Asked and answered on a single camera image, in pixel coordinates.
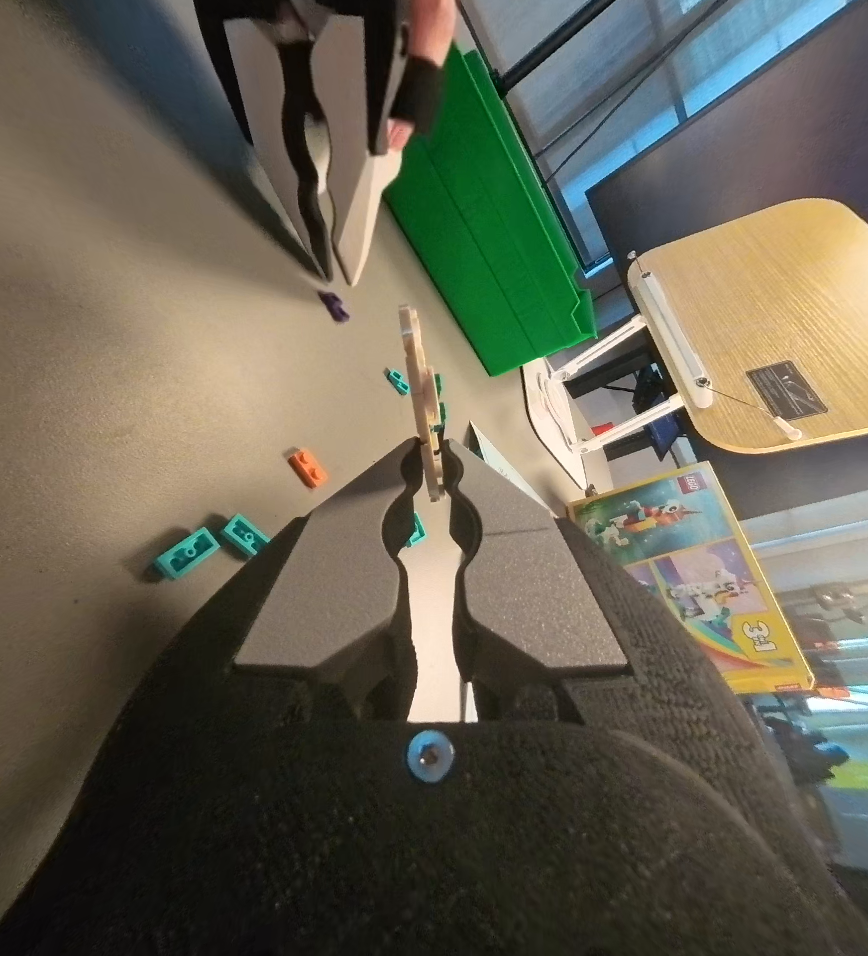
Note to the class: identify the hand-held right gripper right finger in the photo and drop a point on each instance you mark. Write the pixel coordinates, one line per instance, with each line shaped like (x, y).
(546, 590)

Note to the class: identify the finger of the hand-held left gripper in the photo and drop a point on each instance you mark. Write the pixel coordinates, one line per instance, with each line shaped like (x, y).
(266, 112)
(363, 82)

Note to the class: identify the wooden-top white tilting stand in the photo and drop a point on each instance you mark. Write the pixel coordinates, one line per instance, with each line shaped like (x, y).
(777, 299)

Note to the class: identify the glass window black frame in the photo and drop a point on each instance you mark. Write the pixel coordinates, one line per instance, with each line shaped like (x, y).
(628, 75)

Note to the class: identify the teal lego brick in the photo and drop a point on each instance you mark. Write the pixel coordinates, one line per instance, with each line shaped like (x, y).
(244, 534)
(186, 556)

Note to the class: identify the person's left hand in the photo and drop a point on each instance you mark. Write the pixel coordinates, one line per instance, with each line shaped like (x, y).
(434, 30)

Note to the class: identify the colourful lego set box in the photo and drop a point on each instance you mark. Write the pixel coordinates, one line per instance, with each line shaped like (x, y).
(673, 567)

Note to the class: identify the green plastic bin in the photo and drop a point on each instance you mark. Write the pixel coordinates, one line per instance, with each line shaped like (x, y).
(479, 224)

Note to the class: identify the teal square lego plate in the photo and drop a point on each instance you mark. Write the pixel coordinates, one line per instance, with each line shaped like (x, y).
(415, 532)

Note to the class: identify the round cream lego plate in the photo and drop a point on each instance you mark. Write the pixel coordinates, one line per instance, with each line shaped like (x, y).
(420, 388)

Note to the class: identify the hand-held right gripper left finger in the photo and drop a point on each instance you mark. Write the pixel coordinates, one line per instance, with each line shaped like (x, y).
(314, 590)

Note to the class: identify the light blue instruction booklet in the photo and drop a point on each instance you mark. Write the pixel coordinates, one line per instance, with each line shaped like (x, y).
(494, 455)

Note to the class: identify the small teal lego piece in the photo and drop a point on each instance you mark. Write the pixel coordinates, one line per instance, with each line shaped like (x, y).
(397, 381)

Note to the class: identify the small blue box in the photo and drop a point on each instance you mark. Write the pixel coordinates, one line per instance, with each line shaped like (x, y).
(664, 437)

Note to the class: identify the dark green lego plate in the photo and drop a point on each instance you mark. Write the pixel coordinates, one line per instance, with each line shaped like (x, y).
(440, 414)

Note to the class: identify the orange lego brick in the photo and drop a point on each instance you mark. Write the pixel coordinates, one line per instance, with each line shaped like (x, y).
(307, 468)

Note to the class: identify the purple lego brick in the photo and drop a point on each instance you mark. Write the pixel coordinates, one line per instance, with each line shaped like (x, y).
(335, 308)

